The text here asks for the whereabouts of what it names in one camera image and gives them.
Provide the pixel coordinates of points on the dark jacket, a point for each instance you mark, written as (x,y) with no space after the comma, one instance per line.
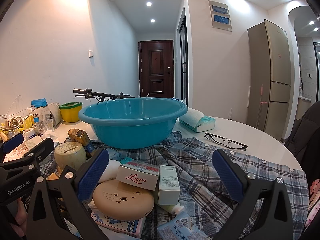
(305,135)

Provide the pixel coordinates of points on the white round desktop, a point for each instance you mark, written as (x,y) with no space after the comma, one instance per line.
(270,145)

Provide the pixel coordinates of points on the white box with red script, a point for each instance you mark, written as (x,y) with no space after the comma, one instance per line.
(137,177)

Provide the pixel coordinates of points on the gold cigarette box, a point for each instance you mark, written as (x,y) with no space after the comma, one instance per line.
(82,140)

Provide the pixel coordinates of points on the black rimmed glasses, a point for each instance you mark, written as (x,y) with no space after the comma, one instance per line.
(207,135)

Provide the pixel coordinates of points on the person's left hand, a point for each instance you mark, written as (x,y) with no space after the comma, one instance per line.
(21,212)

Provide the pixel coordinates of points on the beige round case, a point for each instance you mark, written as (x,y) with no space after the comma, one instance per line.
(120,205)

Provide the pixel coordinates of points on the blue plaid shirt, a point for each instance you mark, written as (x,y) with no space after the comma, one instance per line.
(200,160)

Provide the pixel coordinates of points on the black framed glass door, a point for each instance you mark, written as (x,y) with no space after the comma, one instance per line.
(180,55)

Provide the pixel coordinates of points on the blue white sugar bag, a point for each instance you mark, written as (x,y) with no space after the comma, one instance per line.
(41,115)

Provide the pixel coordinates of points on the cream round jar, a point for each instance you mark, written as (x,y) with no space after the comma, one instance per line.
(70,157)

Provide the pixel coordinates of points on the yellow container with green lid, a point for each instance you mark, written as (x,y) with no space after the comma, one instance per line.
(71,115)

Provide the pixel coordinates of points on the pale green tube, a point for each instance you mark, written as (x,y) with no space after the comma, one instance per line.
(172,208)

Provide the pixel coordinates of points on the pink cartoon case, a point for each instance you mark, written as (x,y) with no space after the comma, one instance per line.
(314,187)

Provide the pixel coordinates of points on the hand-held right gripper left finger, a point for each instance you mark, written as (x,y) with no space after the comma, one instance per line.
(92,175)

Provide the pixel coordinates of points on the white box with teal print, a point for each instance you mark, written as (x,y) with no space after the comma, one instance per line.
(168,185)

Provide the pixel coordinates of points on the beige cloth bag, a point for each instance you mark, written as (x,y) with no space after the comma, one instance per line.
(11,123)

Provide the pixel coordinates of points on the gold foil packet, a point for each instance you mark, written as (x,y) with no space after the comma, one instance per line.
(53,176)

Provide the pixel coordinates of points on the ceiling spotlights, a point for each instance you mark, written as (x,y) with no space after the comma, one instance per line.
(149,4)

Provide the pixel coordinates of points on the blue plastic basin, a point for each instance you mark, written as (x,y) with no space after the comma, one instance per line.
(130,130)

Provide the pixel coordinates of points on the beige tall refrigerator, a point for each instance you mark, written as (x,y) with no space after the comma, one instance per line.
(272,67)

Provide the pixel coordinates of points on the white box with orange side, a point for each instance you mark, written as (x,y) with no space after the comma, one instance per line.
(32,143)

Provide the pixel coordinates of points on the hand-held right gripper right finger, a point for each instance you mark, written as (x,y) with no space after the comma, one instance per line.
(227,177)

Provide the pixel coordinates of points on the cartoon print tissue packet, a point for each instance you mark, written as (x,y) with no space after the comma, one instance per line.
(117,226)

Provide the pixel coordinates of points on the dark red entrance door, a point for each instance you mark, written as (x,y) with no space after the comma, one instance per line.
(156,67)

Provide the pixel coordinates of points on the crumpled white tissue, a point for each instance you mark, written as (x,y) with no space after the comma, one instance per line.
(48,134)

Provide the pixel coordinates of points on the yellow plastic bag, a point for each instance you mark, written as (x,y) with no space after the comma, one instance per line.
(27,122)

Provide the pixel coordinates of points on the white plastic bag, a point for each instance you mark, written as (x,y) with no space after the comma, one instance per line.
(55,112)

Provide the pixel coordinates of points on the blue face mask packet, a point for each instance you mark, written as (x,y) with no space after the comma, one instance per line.
(180,227)

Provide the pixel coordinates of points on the grey wall electrical panel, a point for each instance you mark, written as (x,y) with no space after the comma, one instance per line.
(220,17)

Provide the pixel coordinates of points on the small white jar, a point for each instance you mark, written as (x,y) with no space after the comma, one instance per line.
(28,133)

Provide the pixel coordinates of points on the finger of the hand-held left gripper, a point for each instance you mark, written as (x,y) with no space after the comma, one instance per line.
(40,147)
(12,142)

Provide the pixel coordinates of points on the white soft tissue pack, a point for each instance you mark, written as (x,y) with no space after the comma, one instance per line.
(200,122)

